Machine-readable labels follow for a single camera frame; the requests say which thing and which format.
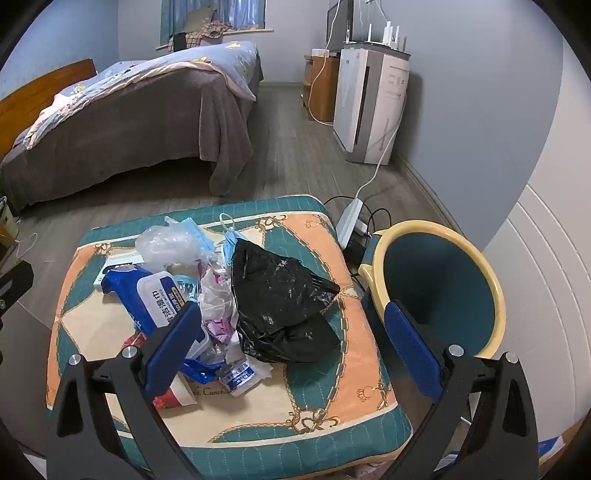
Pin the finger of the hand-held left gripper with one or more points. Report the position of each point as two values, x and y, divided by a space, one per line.
16 286

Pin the blue face mask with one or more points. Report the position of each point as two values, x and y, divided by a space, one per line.
198 230
229 247

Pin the black power adapter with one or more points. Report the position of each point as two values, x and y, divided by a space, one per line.
358 247

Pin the pink wrapper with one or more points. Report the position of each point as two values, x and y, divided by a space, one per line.
219 323

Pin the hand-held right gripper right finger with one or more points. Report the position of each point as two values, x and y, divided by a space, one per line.
411 350

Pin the blue wet wipes pack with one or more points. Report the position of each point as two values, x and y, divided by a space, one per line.
147 295

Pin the blue printed packet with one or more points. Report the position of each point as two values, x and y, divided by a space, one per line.
545 450

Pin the black plastic bag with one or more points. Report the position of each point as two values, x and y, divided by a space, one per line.
277 300

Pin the flat white carton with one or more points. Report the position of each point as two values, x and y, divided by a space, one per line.
115 270

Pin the white power strip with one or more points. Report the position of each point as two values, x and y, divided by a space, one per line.
351 221

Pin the clear plastic bag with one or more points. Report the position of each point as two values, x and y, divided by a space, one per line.
161 242

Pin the blue curtain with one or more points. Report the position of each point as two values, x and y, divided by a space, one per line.
207 14

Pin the wooden cabinet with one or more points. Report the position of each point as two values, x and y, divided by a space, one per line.
325 87

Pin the small white box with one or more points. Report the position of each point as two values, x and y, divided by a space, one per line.
323 52

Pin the teal bin with yellow rim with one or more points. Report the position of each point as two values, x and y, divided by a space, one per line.
438 277

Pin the white air purifier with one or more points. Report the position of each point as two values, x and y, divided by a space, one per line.
369 106

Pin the wooden headboard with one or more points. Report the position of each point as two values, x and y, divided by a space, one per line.
27 97

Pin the black television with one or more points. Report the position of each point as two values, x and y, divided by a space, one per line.
339 23

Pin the plaid cloth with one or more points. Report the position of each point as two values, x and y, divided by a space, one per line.
203 34

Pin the white panelled door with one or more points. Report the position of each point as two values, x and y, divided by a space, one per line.
545 300

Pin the red paper cup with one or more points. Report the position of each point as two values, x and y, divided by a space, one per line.
173 397

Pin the white router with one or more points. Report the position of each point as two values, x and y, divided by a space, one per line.
378 45

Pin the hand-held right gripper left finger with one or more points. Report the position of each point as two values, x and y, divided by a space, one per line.
175 341

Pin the small blue white sachet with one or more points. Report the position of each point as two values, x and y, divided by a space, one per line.
238 376

